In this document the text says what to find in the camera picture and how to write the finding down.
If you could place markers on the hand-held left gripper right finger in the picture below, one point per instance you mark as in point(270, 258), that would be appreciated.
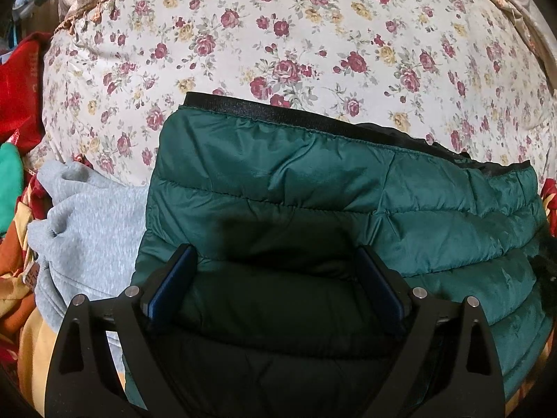
point(385, 287)

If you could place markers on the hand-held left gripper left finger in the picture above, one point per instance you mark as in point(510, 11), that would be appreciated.
point(167, 287)

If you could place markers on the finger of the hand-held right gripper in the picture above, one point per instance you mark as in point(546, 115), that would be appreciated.
point(547, 278)

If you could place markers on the green puffer jacket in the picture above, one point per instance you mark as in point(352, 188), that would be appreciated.
point(326, 191)

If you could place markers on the grey sweatshirt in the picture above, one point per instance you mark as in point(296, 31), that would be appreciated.
point(87, 235)

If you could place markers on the yellow and red printed blanket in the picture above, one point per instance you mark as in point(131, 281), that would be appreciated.
point(26, 348)

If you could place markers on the light green cloth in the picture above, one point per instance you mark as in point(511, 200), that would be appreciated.
point(9, 183)

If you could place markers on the red cloth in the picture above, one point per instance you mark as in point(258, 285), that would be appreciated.
point(21, 87)

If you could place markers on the floral bed sheet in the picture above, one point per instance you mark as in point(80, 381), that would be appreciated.
point(283, 30)

